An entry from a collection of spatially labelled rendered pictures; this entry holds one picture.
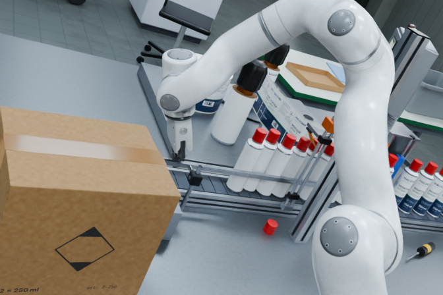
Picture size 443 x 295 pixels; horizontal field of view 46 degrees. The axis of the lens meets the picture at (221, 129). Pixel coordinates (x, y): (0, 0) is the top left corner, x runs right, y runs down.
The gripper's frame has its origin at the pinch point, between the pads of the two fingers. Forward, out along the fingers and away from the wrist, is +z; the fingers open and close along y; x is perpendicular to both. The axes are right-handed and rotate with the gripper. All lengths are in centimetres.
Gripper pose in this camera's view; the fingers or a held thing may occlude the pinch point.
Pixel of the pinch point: (178, 159)
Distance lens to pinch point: 142.5
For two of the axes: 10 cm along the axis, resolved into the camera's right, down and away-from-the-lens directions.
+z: -0.6, 8.3, 5.5
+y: -3.1, -5.4, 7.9
